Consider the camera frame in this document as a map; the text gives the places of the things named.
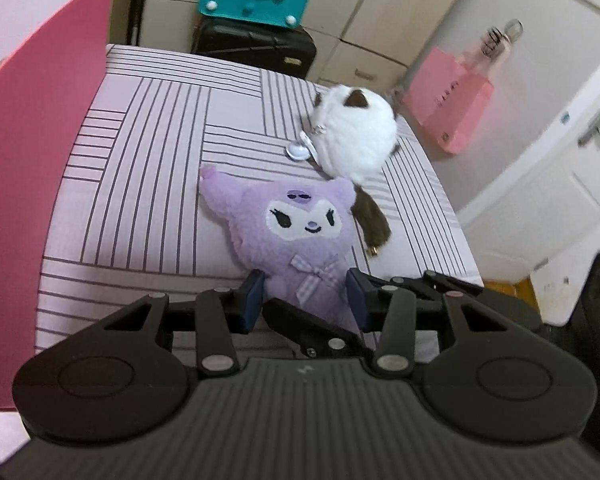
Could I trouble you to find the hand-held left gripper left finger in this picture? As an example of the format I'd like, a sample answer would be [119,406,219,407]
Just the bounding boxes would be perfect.
[102,269,266,377]

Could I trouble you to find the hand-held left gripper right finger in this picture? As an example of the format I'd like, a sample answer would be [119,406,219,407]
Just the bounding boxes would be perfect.
[345,267,521,377]

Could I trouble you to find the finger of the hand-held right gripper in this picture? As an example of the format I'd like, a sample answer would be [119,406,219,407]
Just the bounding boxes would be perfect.
[391,269,485,297]
[261,298,376,359]

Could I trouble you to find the purple plush toy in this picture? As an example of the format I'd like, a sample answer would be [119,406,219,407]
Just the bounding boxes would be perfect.
[197,162,368,336]

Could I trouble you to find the white plush with brown tail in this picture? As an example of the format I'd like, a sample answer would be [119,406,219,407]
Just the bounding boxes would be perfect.
[286,85,401,260]

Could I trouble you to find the pink cardboard box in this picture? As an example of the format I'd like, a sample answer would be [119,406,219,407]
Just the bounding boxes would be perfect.
[0,0,118,411]

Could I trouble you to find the white door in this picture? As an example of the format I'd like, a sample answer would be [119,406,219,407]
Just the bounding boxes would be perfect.
[455,35,600,326]

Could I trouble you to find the pink striped cloth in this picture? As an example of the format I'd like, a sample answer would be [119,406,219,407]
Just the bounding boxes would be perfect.
[0,44,485,461]

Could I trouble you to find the pink paper bag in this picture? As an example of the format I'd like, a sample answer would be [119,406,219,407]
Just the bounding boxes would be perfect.
[402,46,496,156]

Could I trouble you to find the black suitcase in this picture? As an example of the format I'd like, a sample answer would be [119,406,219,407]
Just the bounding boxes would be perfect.
[190,17,317,80]

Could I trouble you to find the beige wardrobe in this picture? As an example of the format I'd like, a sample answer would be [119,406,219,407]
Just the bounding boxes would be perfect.
[107,0,486,96]

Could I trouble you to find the silver door handle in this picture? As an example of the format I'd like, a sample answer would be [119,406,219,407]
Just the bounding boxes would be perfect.
[577,102,600,147]

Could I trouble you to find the hair ties on hook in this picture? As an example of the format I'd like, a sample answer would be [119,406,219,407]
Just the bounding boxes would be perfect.
[477,19,523,68]

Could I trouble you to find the black vertical rail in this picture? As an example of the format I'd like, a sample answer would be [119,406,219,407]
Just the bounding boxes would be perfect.
[125,0,148,47]

